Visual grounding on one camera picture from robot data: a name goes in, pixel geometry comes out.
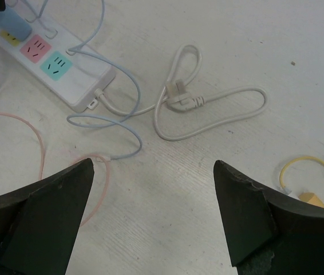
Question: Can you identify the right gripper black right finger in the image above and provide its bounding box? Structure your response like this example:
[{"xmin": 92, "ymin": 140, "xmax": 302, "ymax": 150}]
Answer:
[{"xmin": 214, "ymin": 160, "xmax": 324, "ymax": 274}]

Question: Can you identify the white colourful power strip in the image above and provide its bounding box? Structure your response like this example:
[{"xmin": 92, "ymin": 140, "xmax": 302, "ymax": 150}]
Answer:
[{"xmin": 0, "ymin": 2, "xmax": 116, "ymax": 113}]

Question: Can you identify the yellow charger plug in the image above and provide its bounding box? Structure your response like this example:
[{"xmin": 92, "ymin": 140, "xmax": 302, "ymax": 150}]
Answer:
[{"xmin": 298, "ymin": 192, "xmax": 324, "ymax": 208}]

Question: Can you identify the blue charger plug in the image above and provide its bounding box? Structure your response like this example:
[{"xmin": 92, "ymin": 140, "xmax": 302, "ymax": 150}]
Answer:
[{"xmin": 0, "ymin": 5, "xmax": 32, "ymax": 41}]

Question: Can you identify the yellow thin cable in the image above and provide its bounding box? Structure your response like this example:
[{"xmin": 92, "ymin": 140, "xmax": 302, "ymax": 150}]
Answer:
[{"xmin": 279, "ymin": 154, "xmax": 324, "ymax": 201}]

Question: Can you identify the white power strip cord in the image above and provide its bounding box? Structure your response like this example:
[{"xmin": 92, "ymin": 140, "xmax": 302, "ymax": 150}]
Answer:
[{"xmin": 93, "ymin": 44, "xmax": 268, "ymax": 142}]

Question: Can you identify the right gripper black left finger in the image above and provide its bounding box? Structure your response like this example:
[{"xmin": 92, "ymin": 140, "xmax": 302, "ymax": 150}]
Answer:
[{"xmin": 0, "ymin": 158, "xmax": 94, "ymax": 274}]

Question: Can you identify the pink charger cable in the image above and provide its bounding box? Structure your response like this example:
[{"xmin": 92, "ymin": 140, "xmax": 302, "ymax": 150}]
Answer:
[{"xmin": 0, "ymin": 48, "xmax": 111, "ymax": 227}]

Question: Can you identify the blue charger cable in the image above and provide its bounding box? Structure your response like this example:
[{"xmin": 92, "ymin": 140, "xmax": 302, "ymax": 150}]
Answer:
[{"xmin": 15, "ymin": 0, "xmax": 143, "ymax": 160}]

